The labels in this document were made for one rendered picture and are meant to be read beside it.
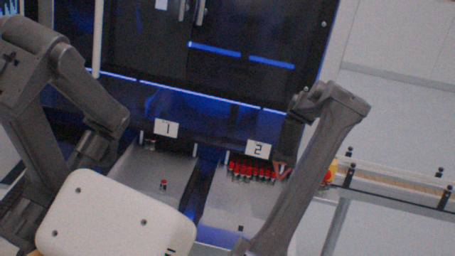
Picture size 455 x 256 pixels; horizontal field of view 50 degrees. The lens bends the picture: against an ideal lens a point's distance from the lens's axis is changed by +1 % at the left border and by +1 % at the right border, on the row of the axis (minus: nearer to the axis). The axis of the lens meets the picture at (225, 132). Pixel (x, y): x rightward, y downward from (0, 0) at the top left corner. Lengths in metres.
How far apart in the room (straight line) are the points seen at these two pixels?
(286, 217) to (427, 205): 1.22
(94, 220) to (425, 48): 5.98
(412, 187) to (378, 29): 4.49
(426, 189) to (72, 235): 1.52
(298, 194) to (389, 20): 5.58
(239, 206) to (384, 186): 0.59
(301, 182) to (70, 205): 0.38
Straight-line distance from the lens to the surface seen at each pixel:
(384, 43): 6.43
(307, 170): 0.86
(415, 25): 6.44
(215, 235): 1.53
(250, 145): 1.74
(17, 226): 0.97
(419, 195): 1.99
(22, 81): 0.70
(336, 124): 0.88
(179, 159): 1.86
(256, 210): 1.67
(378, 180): 1.97
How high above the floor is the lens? 1.84
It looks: 27 degrees down
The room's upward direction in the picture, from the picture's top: 11 degrees clockwise
